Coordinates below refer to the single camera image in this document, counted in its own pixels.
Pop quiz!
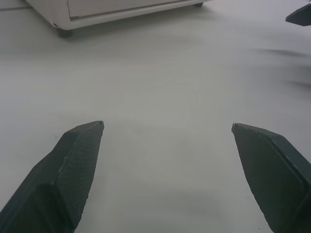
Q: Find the black pointed left gripper right finger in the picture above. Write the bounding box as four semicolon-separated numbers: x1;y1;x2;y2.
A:
285;4;311;28

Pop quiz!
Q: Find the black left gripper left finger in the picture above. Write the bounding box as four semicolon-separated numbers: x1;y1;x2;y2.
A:
0;120;105;233

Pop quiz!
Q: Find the white appliance with feet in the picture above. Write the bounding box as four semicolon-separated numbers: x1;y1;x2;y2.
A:
24;0;209;38

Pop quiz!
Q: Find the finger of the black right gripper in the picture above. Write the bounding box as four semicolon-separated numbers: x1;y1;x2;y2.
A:
231;122;311;233

